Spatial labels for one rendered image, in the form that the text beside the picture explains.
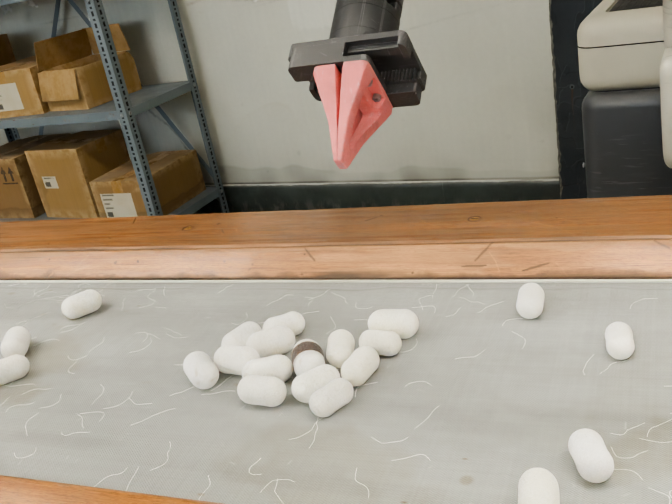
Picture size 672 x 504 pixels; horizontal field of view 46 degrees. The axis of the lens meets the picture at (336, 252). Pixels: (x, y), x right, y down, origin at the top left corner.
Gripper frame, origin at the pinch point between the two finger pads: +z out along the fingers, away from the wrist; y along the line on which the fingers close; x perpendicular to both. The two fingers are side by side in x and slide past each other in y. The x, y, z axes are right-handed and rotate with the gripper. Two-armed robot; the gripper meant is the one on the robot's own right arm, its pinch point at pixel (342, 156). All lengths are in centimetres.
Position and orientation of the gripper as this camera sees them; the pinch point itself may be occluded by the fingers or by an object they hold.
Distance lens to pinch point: 63.0
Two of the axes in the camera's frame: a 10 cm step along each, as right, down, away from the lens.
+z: -1.6, 9.1, -3.8
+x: 3.7, 4.1, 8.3
